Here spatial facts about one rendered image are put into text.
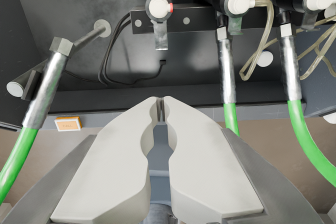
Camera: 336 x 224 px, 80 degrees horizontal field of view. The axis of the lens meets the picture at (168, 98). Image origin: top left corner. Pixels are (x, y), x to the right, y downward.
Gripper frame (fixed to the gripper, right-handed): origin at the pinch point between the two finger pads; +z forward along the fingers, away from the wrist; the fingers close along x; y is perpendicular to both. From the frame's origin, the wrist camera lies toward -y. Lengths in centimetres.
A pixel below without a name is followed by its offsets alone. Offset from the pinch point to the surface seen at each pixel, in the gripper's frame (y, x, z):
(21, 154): 7.1, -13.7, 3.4
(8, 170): 7.9, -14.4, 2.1
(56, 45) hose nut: -1.4, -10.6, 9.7
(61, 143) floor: 106, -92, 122
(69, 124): 19.4, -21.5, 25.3
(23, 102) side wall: 14.4, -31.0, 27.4
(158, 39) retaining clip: -1.1, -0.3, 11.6
